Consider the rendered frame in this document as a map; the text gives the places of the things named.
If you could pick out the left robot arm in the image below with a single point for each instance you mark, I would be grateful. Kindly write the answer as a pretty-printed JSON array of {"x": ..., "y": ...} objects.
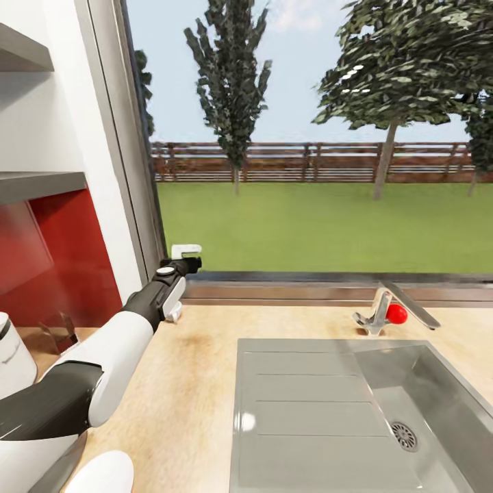
[{"x": 84, "y": 388}]

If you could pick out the coffee maker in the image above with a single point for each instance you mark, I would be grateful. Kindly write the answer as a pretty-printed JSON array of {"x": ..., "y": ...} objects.
[{"x": 18, "y": 371}]

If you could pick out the fixed window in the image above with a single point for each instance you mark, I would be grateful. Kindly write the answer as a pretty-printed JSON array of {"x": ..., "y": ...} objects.
[{"x": 312, "y": 148}]

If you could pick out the coffee cup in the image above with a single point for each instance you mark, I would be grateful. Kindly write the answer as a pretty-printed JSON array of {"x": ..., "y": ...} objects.
[{"x": 175, "y": 313}]

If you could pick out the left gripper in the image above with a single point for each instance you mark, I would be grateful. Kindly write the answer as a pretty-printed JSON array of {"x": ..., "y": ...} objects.
[{"x": 190, "y": 264}]

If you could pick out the countertop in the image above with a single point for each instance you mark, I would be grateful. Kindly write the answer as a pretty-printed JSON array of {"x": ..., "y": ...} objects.
[{"x": 175, "y": 420}]

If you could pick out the saucer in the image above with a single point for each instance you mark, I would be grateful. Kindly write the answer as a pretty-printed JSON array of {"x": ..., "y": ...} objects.
[{"x": 111, "y": 472}]

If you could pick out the drop in sink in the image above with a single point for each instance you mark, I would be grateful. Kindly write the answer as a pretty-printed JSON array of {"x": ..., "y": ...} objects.
[{"x": 318, "y": 415}]

